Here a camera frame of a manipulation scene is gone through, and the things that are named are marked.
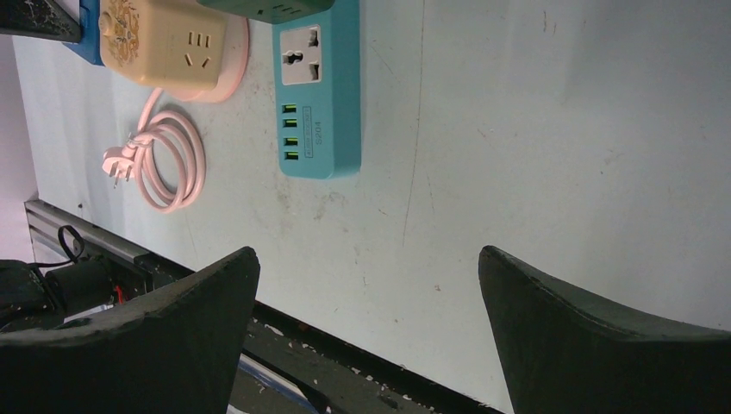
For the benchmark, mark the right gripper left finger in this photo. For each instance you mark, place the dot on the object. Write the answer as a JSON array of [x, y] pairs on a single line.
[[173, 350]]

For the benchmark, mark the blue cube socket adapter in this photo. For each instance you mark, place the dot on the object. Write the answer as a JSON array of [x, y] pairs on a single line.
[[89, 46]]

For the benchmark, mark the pink round power strip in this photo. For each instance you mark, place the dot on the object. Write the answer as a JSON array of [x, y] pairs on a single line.
[[234, 64]]

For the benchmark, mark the black front rail frame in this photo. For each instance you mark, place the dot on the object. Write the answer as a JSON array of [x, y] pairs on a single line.
[[314, 368]]

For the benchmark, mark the yellow cube socket adapter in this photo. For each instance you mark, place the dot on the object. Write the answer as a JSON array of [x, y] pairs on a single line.
[[166, 44]]

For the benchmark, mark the dark green cube socket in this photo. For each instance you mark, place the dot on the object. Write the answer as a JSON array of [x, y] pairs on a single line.
[[269, 11]]

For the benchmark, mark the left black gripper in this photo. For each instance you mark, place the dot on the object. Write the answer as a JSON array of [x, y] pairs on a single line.
[[42, 19]]

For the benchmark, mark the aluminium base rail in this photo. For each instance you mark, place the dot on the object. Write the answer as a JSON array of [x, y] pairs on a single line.
[[46, 222]]

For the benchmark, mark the teal power strip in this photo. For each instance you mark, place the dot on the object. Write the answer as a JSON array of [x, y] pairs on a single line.
[[318, 93]]

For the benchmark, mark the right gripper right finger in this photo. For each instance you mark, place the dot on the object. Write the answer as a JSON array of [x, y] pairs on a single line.
[[567, 350]]

